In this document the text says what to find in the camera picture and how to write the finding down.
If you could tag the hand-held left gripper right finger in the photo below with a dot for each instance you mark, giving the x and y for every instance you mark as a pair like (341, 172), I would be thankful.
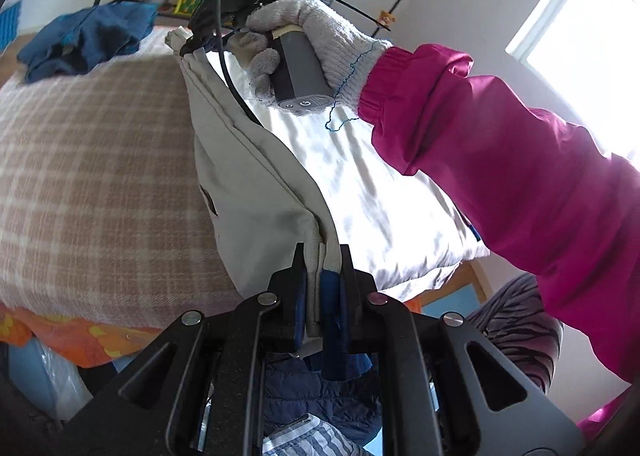
(361, 316)

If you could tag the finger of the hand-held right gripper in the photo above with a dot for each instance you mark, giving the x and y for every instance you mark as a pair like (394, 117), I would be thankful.
(192, 43)

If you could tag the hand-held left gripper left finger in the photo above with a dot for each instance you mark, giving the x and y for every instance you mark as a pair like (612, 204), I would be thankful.
(302, 306)

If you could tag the beige jacket with blue lining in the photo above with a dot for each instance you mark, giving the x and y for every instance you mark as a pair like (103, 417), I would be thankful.
(250, 196)

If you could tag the dark blue clothes pile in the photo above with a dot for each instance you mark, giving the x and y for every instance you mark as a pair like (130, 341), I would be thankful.
(90, 35)

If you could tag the person's right hand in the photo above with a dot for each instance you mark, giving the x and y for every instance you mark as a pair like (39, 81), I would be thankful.
(340, 50)

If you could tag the navy puffer jacket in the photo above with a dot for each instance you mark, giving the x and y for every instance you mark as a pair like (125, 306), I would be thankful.
(320, 396)

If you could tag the small teddy bear toy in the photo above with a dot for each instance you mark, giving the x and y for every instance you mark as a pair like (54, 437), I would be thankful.
(386, 16)

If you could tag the blue white striped cloth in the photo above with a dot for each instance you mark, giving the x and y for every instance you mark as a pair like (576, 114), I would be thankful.
(310, 438)

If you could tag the person's striped pants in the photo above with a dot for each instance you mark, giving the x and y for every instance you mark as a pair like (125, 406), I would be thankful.
(515, 326)

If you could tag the checked beige blanket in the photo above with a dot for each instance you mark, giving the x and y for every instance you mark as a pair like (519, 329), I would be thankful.
(90, 175)

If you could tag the clear plastic wrapped package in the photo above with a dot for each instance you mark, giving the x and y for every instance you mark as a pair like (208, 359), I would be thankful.
(45, 381)

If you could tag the window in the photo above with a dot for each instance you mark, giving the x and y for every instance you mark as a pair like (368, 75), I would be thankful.
(575, 35)

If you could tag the wooden bed frame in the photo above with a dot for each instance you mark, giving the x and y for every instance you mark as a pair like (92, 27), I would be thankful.
(475, 281)

